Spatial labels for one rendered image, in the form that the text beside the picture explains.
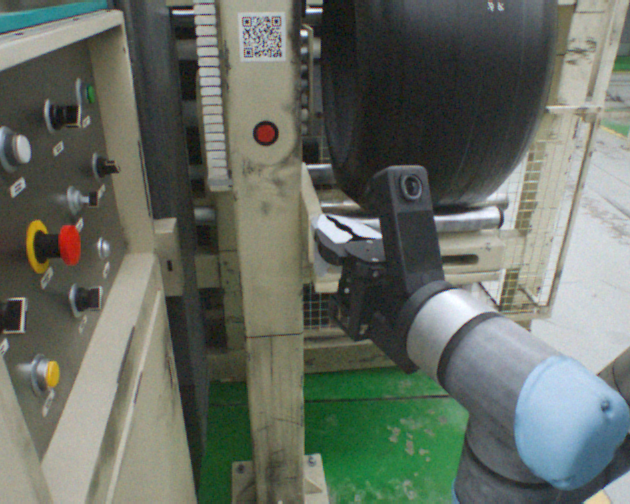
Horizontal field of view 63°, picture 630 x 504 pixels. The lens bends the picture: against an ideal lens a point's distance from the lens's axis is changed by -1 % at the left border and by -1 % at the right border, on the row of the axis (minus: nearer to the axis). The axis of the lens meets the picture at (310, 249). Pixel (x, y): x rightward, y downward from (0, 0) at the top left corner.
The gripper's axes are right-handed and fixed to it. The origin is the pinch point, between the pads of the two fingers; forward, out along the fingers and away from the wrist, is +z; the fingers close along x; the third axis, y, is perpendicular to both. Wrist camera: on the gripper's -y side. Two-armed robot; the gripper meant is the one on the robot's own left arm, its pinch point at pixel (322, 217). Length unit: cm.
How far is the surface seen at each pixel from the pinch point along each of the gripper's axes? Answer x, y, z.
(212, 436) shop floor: 18, 105, 74
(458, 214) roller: 40.9, 9.2, 17.4
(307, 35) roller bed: 35, -17, 71
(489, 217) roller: 46.2, 9.2, 14.7
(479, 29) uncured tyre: 26.8, -21.9, 8.9
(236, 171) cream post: 5.6, 6.4, 38.9
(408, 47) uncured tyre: 18.2, -18.5, 12.6
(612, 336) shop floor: 178, 83, 44
